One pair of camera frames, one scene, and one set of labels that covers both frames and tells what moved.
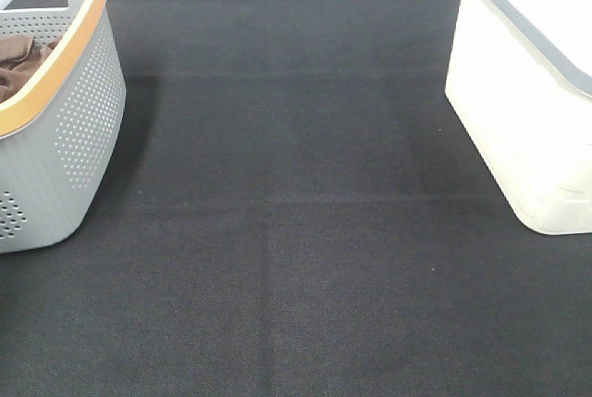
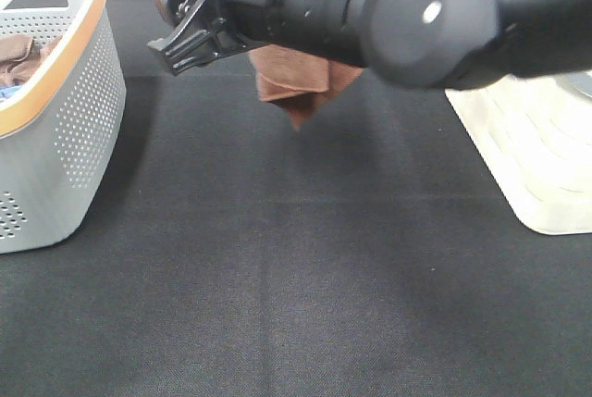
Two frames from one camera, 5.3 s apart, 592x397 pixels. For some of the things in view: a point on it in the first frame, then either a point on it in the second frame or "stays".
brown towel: [20, 58] to [302, 81]
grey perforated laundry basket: [61, 131] stays
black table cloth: [293, 209] stays
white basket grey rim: [520, 78] stays
